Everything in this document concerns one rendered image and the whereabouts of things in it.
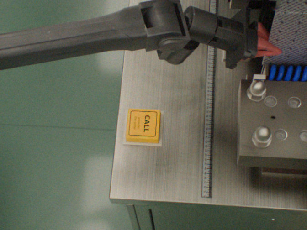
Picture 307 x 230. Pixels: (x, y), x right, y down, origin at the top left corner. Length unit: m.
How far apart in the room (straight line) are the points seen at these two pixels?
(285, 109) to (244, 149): 0.12
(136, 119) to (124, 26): 0.30
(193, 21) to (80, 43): 0.20
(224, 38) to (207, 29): 0.04
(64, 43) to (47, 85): 1.39
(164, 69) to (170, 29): 0.33
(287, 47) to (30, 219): 1.32
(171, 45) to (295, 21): 0.22
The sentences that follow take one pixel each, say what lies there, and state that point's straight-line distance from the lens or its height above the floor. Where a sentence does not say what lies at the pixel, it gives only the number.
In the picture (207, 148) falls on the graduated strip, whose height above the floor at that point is 0.90.
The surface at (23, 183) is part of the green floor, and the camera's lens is 2.27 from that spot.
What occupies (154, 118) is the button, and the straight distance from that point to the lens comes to 1.28.
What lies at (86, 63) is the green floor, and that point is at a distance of 2.42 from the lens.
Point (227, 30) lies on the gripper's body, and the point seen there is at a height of 1.16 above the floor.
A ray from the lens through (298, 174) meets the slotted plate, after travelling 1.27.
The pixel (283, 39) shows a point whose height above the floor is 1.12.
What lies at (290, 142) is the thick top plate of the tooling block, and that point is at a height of 1.03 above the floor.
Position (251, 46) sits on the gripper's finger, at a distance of 1.11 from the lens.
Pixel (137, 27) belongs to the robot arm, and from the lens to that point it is 1.03.
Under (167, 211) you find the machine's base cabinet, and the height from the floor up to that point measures 0.81.
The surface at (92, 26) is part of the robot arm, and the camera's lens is 1.03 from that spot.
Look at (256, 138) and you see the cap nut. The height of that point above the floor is 1.05.
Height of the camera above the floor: 2.10
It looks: 66 degrees down
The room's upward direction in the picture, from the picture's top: 6 degrees counter-clockwise
